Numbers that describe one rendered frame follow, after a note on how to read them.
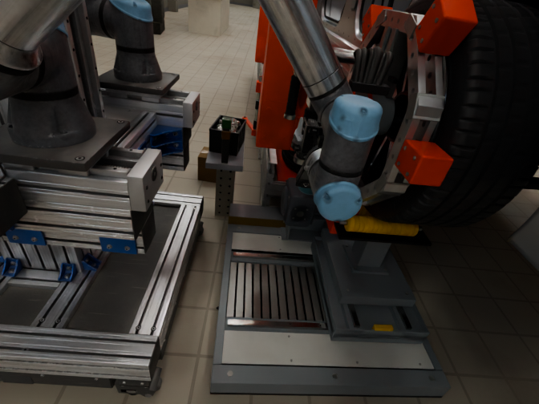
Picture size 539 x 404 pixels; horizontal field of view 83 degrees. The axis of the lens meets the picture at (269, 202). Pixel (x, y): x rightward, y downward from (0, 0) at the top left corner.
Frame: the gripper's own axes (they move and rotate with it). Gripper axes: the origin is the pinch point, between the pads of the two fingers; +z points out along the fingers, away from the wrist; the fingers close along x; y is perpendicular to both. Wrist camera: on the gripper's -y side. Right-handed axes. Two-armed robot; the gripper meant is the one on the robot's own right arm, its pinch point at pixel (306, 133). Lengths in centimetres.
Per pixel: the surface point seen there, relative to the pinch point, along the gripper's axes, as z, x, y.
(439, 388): -28, -59, -76
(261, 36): 248, 5, -8
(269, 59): 55, 9, 7
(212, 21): 777, 108, -53
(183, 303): 7, 35, -83
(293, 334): -10, -9, -75
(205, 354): -15, 23, -83
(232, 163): 50, 20, -38
